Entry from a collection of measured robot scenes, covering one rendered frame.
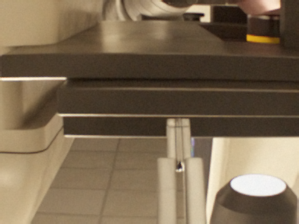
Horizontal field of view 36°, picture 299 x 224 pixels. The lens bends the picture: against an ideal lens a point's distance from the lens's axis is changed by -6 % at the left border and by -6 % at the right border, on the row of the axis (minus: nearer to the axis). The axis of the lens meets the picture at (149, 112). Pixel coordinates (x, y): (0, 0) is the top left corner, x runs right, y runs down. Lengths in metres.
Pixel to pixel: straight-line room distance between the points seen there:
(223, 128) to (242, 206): 0.15
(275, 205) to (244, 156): 0.60
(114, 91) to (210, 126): 0.04
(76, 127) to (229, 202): 0.17
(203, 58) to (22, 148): 0.10
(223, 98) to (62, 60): 0.06
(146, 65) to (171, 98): 0.02
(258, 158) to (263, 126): 0.75
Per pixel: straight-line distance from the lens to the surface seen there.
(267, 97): 0.17
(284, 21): 0.22
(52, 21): 0.22
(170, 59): 0.18
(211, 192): 0.88
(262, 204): 0.32
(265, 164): 0.94
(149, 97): 0.17
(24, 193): 0.24
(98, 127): 0.18
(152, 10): 0.58
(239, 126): 0.18
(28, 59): 0.19
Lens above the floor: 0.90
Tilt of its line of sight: 13 degrees up
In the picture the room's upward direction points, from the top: 180 degrees counter-clockwise
